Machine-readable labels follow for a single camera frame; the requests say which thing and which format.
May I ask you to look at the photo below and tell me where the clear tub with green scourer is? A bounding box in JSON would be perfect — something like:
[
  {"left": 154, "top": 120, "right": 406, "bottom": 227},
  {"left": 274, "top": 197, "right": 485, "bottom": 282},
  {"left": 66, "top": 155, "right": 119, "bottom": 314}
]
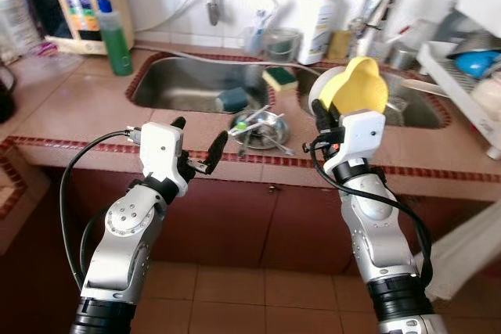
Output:
[{"left": 262, "top": 27, "right": 302, "bottom": 63}]

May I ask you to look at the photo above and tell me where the round steel dish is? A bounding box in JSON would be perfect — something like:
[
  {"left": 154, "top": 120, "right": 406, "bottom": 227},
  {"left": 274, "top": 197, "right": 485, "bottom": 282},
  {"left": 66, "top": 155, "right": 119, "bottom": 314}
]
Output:
[{"left": 229, "top": 110, "right": 289, "bottom": 151}]

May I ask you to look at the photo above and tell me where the yellow bowl grey suction base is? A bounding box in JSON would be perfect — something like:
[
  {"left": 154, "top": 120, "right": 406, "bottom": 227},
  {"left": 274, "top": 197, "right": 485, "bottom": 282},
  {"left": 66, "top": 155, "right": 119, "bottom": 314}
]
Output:
[{"left": 309, "top": 56, "right": 390, "bottom": 116}]

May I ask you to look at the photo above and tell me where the white hanging towel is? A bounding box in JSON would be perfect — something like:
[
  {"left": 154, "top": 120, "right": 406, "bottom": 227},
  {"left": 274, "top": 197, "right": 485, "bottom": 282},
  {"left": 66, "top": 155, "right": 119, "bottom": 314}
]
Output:
[{"left": 423, "top": 201, "right": 501, "bottom": 301}]

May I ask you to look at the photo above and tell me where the blue toothbrush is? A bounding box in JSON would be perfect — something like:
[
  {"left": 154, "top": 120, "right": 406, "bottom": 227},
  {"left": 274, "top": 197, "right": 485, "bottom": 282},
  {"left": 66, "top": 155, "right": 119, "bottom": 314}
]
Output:
[{"left": 252, "top": 7, "right": 267, "bottom": 34}]

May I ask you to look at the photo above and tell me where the blue plastic bowl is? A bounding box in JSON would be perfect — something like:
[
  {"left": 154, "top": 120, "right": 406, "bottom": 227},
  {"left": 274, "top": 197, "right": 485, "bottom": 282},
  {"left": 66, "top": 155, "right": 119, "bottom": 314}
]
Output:
[{"left": 454, "top": 50, "right": 501, "bottom": 79}]

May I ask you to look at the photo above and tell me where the grey water hose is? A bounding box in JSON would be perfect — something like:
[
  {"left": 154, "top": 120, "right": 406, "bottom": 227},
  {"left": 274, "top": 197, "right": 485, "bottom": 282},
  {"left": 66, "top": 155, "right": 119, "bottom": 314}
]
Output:
[{"left": 153, "top": 46, "right": 330, "bottom": 70}]

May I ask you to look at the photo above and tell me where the translucent toothbrush cup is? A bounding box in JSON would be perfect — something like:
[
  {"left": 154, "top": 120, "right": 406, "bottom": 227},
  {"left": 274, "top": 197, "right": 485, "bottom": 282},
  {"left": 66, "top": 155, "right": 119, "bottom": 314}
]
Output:
[{"left": 244, "top": 25, "right": 267, "bottom": 57}]

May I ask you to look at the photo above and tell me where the wooden spatula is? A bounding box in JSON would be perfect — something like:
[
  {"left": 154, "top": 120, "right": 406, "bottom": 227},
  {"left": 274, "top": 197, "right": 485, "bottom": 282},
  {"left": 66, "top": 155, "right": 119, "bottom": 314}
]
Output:
[{"left": 399, "top": 76, "right": 451, "bottom": 100}]

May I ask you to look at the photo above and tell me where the green handled steel utensil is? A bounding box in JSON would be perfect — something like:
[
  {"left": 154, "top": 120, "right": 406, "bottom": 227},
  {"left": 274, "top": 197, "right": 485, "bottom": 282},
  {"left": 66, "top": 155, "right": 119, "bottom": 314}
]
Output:
[{"left": 232, "top": 115, "right": 271, "bottom": 135}]

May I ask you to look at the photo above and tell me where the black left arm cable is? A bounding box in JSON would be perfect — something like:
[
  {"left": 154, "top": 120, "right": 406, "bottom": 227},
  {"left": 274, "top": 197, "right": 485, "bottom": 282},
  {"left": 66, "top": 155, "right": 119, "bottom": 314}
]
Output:
[{"left": 59, "top": 127, "right": 146, "bottom": 292}]

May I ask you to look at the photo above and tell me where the green yellow sponge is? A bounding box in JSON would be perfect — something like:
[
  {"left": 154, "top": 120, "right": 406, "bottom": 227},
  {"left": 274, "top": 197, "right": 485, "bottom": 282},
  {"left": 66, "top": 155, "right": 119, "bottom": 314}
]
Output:
[{"left": 262, "top": 66, "right": 298, "bottom": 92}]

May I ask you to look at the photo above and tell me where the yellow cleaning pad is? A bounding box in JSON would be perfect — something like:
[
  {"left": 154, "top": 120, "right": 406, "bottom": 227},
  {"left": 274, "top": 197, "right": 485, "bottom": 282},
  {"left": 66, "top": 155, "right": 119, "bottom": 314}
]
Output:
[{"left": 327, "top": 31, "right": 351, "bottom": 61}]

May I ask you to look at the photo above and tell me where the white detergent bottle yellow cap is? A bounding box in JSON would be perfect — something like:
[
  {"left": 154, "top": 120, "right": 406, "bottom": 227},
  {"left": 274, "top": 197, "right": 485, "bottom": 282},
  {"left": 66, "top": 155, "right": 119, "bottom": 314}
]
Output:
[{"left": 298, "top": 0, "right": 339, "bottom": 66}]

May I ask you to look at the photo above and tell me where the blue plastic cup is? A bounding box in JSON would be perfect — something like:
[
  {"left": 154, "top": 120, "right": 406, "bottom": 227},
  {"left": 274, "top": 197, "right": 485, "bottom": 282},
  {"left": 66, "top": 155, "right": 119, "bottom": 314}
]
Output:
[{"left": 218, "top": 86, "right": 250, "bottom": 113}]

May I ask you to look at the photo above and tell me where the steel cup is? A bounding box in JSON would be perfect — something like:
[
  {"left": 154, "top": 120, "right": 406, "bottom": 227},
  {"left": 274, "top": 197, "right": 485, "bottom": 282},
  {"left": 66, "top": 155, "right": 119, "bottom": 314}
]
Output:
[{"left": 389, "top": 43, "right": 417, "bottom": 70}]

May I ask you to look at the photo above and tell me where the pink printed plastic packet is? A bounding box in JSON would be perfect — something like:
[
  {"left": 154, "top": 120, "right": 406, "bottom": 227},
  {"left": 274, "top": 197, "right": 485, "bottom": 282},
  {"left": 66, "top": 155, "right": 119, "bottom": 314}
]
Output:
[{"left": 31, "top": 41, "right": 59, "bottom": 57}]

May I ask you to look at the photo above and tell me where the beige water filter appliance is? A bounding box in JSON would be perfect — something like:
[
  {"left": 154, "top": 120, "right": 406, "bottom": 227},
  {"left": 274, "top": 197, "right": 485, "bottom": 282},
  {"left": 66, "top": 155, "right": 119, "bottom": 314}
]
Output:
[{"left": 43, "top": 0, "right": 135, "bottom": 55}]

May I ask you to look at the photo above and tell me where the white ceramic jug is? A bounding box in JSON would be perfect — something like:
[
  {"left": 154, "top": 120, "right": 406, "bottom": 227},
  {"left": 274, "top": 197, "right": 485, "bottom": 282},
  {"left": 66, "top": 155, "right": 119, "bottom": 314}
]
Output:
[{"left": 470, "top": 72, "right": 501, "bottom": 120}]

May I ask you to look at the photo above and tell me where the green bottle blue cap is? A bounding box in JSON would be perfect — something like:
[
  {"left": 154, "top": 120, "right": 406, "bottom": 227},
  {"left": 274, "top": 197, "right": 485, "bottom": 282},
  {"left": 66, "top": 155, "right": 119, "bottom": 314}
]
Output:
[{"left": 96, "top": 0, "right": 134, "bottom": 77}]

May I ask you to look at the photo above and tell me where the chrome sink faucet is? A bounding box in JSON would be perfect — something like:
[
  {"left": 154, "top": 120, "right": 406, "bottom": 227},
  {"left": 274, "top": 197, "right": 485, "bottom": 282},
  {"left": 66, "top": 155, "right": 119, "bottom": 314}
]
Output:
[{"left": 348, "top": 0, "right": 408, "bottom": 57}]

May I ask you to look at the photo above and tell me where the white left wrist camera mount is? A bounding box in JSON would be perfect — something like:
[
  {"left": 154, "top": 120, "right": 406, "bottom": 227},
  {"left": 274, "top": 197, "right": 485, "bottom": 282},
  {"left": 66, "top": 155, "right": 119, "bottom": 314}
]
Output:
[{"left": 139, "top": 121, "right": 189, "bottom": 196}]

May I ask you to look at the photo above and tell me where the brown kitchen cabinet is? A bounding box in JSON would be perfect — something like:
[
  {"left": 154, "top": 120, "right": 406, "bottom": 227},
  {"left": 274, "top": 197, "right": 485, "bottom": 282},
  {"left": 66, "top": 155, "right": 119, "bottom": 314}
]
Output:
[{"left": 0, "top": 166, "right": 501, "bottom": 276}]

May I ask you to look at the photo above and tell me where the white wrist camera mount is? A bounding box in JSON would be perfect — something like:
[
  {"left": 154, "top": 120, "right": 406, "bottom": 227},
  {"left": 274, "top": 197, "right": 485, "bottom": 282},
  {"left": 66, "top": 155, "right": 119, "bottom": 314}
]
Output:
[
  {"left": 323, "top": 110, "right": 387, "bottom": 178},
  {"left": 139, "top": 121, "right": 189, "bottom": 196}
]

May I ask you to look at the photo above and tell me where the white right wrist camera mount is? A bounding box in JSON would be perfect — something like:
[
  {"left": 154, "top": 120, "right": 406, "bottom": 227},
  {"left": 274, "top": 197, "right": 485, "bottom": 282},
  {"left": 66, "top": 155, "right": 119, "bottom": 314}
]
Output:
[{"left": 323, "top": 110, "right": 387, "bottom": 178}]

